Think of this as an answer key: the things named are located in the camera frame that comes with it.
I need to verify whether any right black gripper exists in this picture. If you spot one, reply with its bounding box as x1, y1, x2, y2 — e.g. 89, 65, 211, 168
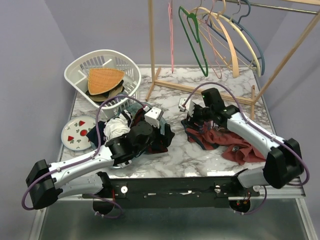
183, 102, 214, 132

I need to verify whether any red tank top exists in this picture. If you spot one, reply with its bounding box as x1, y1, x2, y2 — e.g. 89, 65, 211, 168
181, 119, 266, 165

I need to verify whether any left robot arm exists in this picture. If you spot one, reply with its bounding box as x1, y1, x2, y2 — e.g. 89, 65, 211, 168
21, 121, 175, 210

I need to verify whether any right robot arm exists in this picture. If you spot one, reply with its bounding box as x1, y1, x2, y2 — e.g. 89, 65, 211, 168
178, 88, 305, 196

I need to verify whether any light wooden hanger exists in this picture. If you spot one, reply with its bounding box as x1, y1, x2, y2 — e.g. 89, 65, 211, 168
187, 0, 240, 78

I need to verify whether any green plastic hanger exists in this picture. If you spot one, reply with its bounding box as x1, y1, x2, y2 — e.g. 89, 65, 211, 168
178, 6, 209, 77

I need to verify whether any cream plastic hanger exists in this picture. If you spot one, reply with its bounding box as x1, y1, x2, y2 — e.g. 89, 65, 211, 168
207, 0, 262, 77

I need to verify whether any black white striped garment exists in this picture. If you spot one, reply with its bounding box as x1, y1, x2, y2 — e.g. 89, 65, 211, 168
102, 109, 135, 169

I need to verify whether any wooden clothes rack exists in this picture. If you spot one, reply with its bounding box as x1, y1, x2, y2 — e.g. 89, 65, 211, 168
145, 0, 320, 120

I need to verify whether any white plastic laundry basket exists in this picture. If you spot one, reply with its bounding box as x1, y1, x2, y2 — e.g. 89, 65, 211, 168
64, 49, 142, 118

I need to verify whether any orange woven fan mat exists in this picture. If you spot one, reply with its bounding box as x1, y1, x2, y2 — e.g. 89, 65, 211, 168
87, 68, 125, 96

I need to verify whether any watermelon pattern plate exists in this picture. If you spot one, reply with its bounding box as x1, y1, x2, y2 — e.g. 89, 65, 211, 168
61, 115, 96, 151

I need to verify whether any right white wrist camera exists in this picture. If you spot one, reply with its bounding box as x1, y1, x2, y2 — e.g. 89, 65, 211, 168
178, 97, 196, 117

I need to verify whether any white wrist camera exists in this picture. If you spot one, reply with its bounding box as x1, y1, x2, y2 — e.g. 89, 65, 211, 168
178, 97, 196, 117
144, 107, 163, 129

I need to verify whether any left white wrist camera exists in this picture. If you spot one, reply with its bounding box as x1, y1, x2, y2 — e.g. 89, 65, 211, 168
144, 107, 163, 129

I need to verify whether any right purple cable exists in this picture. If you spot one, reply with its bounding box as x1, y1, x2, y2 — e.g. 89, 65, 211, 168
183, 82, 311, 216

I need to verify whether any purple cable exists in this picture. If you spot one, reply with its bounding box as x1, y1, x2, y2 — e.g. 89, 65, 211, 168
183, 82, 311, 216
21, 94, 151, 220

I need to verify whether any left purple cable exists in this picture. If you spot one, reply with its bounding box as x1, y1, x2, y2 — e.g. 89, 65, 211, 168
21, 94, 151, 220

